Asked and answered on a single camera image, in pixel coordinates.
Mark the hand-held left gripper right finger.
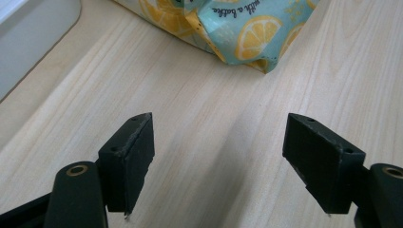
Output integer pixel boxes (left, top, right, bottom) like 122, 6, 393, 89
281, 112, 367, 215

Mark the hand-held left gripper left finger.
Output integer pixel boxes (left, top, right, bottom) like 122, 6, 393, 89
97, 111, 156, 220

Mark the fruit print cloth bag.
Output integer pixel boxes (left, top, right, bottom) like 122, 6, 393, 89
112, 0, 321, 75

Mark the grey metal floor rail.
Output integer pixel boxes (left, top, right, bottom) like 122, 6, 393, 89
0, 0, 30, 25

